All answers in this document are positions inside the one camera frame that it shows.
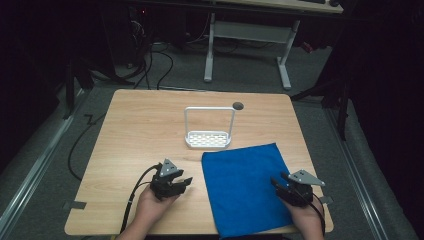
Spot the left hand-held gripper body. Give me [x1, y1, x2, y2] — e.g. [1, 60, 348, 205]
[149, 158, 186, 202]

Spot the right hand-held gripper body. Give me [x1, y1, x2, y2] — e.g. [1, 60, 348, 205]
[281, 169, 326, 208]

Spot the person's left hand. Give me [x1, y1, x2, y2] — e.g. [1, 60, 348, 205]
[134, 185, 180, 232]

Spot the person's right hand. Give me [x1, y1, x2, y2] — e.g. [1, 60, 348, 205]
[282, 195, 326, 236]

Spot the blue cloth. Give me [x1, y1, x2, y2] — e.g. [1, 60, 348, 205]
[200, 142, 295, 240]

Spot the black metal stand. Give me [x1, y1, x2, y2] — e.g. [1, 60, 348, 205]
[289, 66, 353, 142]
[61, 59, 96, 121]

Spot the desk with white metal legs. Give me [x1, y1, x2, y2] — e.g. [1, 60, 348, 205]
[202, 0, 345, 91]

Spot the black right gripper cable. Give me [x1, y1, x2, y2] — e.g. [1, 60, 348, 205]
[299, 191, 327, 236]

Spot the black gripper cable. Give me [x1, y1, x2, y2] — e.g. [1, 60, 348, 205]
[299, 191, 327, 236]
[119, 162, 163, 234]

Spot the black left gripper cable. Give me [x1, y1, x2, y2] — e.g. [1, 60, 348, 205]
[119, 162, 163, 234]

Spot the white rack with handle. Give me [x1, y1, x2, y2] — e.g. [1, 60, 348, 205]
[183, 106, 236, 150]

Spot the metal floor rail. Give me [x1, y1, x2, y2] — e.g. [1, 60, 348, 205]
[0, 88, 88, 234]
[324, 106, 391, 240]

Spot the black floor cable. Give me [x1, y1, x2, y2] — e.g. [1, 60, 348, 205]
[67, 113, 107, 182]

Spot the bundle of black cables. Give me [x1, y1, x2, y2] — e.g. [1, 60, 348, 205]
[114, 13, 175, 91]

